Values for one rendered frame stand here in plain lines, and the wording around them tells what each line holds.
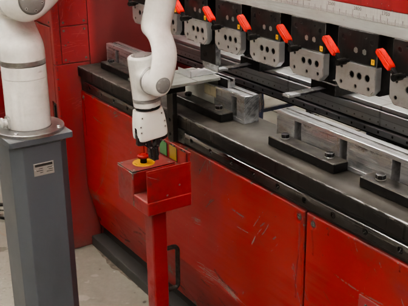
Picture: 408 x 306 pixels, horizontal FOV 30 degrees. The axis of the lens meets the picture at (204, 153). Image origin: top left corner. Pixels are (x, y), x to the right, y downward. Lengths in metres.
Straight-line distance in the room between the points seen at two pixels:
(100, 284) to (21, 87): 1.48
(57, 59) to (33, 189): 1.32
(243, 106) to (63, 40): 1.12
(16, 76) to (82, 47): 1.36
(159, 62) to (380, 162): 0.67
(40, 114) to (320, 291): 0.91
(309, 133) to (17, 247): 0.90
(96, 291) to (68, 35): 1.10
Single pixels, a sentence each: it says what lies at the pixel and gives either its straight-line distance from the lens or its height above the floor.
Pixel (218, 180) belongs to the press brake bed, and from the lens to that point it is 2.50.
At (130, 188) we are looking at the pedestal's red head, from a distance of 2.43.
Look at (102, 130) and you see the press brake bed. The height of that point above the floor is 0.63.
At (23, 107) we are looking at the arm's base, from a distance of 2.08.
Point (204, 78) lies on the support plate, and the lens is 2.61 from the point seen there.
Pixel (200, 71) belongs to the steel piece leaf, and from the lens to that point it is 2.69.
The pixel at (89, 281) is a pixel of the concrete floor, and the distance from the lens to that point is 3.39.
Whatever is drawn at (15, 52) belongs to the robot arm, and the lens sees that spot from 2.05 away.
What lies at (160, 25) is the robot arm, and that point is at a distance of 2.23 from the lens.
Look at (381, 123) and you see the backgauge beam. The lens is 2.39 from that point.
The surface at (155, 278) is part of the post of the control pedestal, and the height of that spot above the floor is 0.39.
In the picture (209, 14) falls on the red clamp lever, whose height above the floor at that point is 1.22.
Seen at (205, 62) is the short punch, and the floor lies 1.03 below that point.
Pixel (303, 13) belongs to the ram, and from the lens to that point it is 2.19.
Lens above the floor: 1.65
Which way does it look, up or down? 20 degrees down
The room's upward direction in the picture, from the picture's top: 1 degrees counter-clockwise
